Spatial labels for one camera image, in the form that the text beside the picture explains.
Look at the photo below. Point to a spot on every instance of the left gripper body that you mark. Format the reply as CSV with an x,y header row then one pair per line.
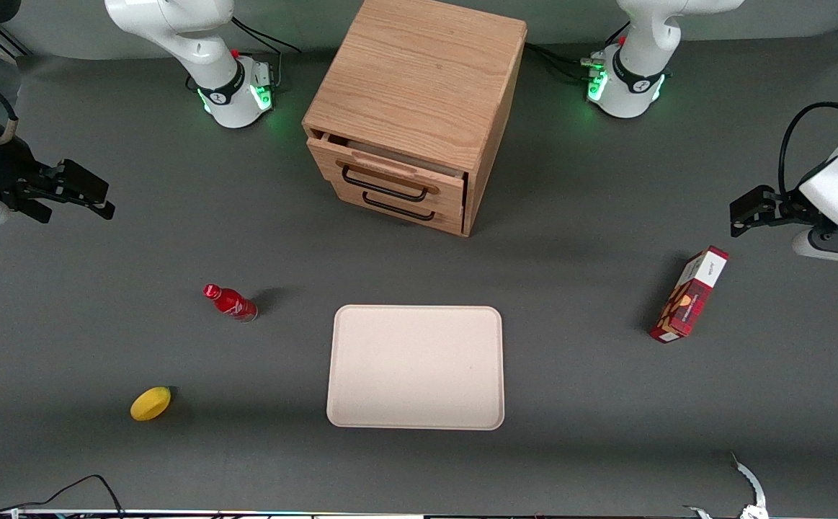
x,y
784,204

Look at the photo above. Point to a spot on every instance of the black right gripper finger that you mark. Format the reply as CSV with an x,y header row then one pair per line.
x,y
35,210
83,184

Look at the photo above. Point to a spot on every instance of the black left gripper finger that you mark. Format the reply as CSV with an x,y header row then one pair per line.
x,y
750,207

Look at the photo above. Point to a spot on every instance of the red coke bottle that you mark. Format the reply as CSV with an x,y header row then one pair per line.
x,y
231,303

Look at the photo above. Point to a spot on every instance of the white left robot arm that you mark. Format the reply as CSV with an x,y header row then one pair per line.
x,y
635,94

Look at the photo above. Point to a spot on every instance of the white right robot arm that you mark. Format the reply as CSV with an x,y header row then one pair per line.
x,y
174,29

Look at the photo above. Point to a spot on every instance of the beige plastic tray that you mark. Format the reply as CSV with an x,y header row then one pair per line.
x,y
415,367

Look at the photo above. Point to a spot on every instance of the red tartan shortbread box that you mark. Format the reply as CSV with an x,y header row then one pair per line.
x,y
689,299

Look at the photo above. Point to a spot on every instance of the yellow lemon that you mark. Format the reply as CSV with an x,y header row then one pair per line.
x,y
150,404

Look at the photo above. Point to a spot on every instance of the white serrated plastic strip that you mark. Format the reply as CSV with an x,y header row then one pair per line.
x,y
750,479

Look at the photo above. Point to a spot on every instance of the wooden drawer cabinet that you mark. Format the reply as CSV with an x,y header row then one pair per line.
x,y
418,79

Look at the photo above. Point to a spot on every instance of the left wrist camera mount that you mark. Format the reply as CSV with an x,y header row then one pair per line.
x,y
833,246

